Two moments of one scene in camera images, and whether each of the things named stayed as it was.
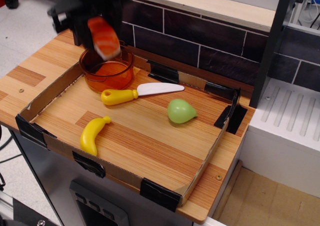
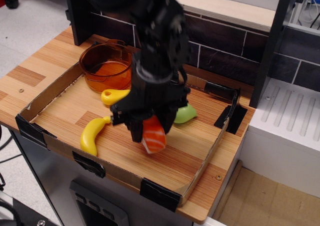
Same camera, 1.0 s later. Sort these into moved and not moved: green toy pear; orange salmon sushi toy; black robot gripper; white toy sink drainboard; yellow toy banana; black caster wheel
Moved: orange salmon sushi toy; black robot gripper
Not moved: black caster wheel; green toy pear; yellow toy banana; white toy sink drainboard
